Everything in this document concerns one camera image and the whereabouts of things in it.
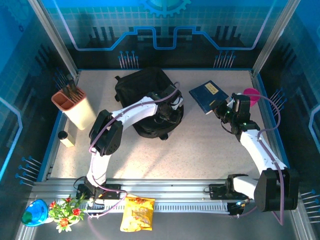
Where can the dark blue book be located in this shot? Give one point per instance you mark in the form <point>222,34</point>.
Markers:
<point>205,96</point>

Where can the black fabric backpack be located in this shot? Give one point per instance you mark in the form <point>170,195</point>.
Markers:
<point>140,85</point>

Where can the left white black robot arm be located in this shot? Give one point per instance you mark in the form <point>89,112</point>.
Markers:
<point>135,110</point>

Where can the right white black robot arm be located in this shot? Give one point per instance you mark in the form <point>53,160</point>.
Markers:
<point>262,152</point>

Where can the yellow chips bag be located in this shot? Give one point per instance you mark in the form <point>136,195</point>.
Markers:
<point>137,212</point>

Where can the pink plastic goblet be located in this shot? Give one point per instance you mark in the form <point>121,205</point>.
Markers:
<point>253,96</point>

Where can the cream orange knife block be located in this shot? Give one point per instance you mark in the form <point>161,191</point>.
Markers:
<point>77,112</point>

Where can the small bottle with black cap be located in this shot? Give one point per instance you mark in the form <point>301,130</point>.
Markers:
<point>67,140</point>

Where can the artificial red flower plant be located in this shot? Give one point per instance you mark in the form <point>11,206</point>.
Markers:
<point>66,212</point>

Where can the blue plastic bowl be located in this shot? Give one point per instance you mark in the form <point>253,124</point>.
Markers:
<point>35,213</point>

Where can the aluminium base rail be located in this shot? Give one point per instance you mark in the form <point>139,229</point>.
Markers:
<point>162,187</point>

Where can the aluminium frame post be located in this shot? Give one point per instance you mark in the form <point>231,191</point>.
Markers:
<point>275,32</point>
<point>53,40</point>

